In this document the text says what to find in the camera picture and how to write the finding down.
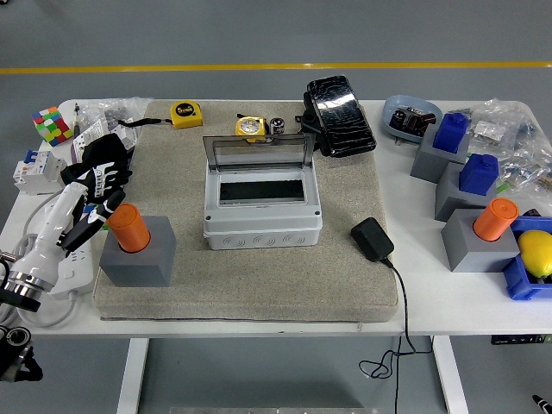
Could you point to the smoky transparent box lid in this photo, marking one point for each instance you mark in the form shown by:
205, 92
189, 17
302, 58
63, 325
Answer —
259, 153

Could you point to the dark electronic components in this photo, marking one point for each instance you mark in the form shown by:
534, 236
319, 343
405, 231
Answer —
409, 121

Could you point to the yellow round-faced tape measure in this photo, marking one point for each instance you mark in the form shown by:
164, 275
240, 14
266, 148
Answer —
251, 127

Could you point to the black cloth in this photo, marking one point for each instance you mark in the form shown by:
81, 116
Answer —
103, 148

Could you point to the yellow square tape measure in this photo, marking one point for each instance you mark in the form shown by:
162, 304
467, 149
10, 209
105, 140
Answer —
186, 115

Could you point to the blue plastic bin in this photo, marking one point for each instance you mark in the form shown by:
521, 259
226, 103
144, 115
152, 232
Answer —
522, 284

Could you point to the black glossy device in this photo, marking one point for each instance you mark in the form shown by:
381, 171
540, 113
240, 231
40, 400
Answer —
340, 116

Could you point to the white plastic module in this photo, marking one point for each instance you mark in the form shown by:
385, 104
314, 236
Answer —
129, 137

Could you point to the blue plastic block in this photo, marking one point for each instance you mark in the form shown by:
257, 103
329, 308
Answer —
450, 133
478, 174

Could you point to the thin black screwdriver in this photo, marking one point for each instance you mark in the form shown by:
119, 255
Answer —
77, 118

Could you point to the clear bags of parts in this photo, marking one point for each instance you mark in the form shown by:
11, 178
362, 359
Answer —
526, 155

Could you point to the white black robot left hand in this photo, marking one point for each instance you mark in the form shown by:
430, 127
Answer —
47, 241

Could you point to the grey electrical enclosure box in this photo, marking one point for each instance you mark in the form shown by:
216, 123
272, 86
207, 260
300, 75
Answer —
263, 224

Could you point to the white power strip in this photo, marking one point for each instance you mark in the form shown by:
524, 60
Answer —
77, 271

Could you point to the grey block with round hole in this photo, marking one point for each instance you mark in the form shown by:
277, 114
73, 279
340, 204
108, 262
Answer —
138, 267

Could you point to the black power adapter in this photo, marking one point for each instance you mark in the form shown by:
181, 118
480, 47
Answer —
371, 239

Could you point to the black table control panel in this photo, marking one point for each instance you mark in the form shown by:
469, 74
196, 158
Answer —
517, 339

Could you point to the orange cylinder battery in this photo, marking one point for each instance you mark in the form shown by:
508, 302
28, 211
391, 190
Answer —
129, 228
493, 220

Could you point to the white purple card package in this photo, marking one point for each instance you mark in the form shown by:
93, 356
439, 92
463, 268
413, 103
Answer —
88, 133

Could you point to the small bag of white parts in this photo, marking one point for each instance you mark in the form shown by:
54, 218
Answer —
487, 129

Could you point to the small black capacitor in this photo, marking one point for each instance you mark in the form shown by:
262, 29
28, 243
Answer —
278, 126

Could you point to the white table leg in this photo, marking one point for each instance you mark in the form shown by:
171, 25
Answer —
450, 379
131, 379

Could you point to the white circuit breaker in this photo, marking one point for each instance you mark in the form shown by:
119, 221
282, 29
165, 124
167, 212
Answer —
36, 172

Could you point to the large multicolour puzzle cube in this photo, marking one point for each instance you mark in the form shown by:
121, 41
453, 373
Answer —
52, 126

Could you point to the light blue bowl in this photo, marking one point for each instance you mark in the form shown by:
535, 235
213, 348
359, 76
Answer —
399, 103

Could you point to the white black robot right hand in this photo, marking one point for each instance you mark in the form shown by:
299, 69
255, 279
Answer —
545, 405

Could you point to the yellow lemon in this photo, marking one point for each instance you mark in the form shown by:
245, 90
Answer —
537, 252

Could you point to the clear bag of metal parts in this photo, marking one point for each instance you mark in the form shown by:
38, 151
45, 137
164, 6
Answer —
108, 110

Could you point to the grey holder block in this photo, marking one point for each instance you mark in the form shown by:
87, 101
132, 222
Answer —
470, 254
427, 166
450, 202

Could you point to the grey-brown cushion mat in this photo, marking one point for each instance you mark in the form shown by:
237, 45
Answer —
259, 289

